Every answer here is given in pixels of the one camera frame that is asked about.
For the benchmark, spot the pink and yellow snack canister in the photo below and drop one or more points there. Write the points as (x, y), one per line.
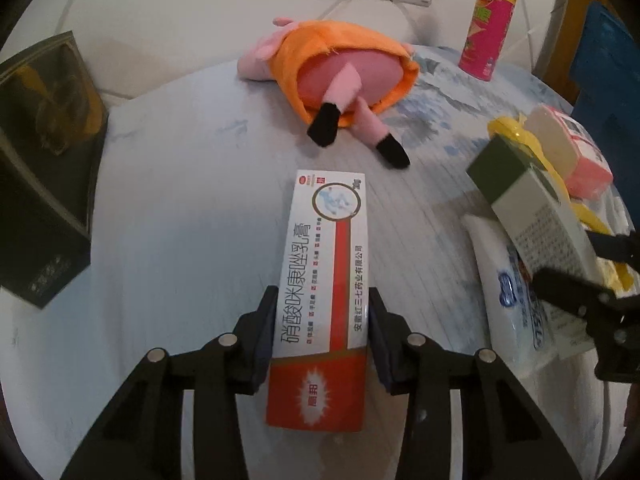
(487, 25)

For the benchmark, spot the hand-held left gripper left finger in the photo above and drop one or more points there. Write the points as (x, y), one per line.
(264, 345)

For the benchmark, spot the white tube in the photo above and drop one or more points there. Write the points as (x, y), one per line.
(515, 310)

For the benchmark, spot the black box with gold print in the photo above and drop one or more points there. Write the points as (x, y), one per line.
(45, 175)

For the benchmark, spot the yellow plastic container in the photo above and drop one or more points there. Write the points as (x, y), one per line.
(515, 130)

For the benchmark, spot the blue plastic object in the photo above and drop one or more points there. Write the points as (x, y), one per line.
(607, 70)

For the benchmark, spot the white and red ointment box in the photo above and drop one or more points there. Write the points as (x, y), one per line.
(320, 280)

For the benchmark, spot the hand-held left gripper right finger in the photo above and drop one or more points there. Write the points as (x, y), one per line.
(378, 350)

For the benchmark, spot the light blue printed cloth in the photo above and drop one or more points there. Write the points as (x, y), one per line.
(190, 220)

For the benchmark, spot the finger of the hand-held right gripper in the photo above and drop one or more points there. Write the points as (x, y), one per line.
(565, 290)
(612, 246)

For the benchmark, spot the pink and white box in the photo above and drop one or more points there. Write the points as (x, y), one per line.
(575, 155)

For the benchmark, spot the pink plush pig toy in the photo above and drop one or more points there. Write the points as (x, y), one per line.
(345, 65)

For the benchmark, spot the green and white carton box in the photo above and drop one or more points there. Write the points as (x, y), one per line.
(540, 210)

